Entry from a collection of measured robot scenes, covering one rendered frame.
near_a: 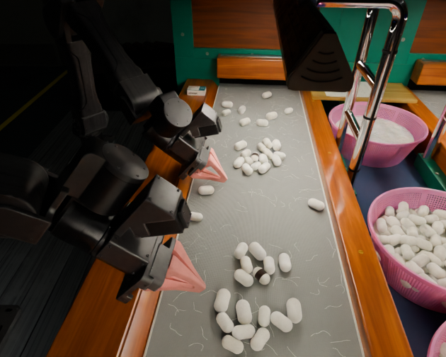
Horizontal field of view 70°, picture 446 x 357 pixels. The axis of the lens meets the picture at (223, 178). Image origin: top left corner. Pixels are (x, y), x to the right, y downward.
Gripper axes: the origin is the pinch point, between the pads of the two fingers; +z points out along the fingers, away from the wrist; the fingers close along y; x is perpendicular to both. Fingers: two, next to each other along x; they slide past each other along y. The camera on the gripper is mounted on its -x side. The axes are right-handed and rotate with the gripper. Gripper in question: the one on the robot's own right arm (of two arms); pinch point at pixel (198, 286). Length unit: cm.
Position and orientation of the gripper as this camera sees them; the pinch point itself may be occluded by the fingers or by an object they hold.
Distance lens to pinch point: 46.1
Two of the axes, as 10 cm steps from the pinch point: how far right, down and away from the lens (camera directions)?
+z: 7.6, 5.5, 3.3
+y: 0.9, -6.0, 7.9
